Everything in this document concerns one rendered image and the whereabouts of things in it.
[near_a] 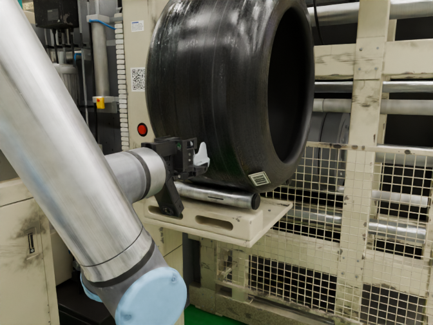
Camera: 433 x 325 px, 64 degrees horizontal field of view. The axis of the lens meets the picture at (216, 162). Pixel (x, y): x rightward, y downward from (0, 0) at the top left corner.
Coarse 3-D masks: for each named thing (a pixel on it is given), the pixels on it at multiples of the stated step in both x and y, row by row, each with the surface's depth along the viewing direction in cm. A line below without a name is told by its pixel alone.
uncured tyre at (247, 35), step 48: (192, 0) 80; (240, 0) 74; (288, 0) 83; (192, 48) 75; (240, 48) 71; (288, 48) 117; (192, 96) 76; (240, 96) 72; (288, 96) 124; (240, 144) 77; (288, 144) 119
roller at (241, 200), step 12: (180, 192) 100; (192, 192) 98; (204, 192) 96; (216, 192) 94; (228, 192) 93; (240, 192) 91; (252, 192) 91; (228, 204) 93; (240, 204) 91; (252, 204) 89
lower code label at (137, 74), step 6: (132, 72) 110; (138, 72) 109; (144, 72) 108; (132, 78) 111; (138, 78) 109; (132, 84) 111; (138, 84) 110; (132, 90) 112; (138, 90) 110; (144, 90) 109
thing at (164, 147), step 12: (144, 144) 64; (156, 144) 62; (168, 144) 65; (180, 144) 67; (168, 156) 67; (180, 156) 67; (192, 156) 72; (168, 168) 66; (180, 168) 68; (192, 168) 70
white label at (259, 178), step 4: (260, 172) 82; (264, 172) 82; (252, 176) 83; (256, 176) 83; (260, 176) 83; (264, 176) 83; (252, 180) 85; (256, 180) 85; (260, 180) 85; (264, 180) 85; (268, 180) 85; (256, 184) 87; (260, 184) 87
